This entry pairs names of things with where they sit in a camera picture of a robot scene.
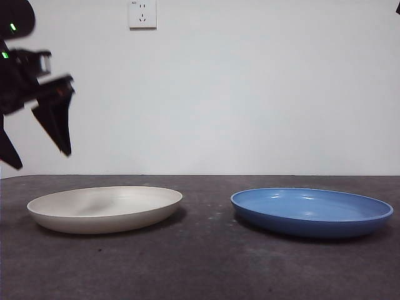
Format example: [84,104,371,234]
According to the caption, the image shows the white round plate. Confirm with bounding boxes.
[26,186,183,235]

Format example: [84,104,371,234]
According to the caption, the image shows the blue round plate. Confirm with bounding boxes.
[230,187,394,240]

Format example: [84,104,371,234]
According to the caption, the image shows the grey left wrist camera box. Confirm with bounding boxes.
[37,51,53,76]

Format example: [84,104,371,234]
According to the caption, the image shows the white wall socket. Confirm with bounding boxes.
[129,0,158,31]

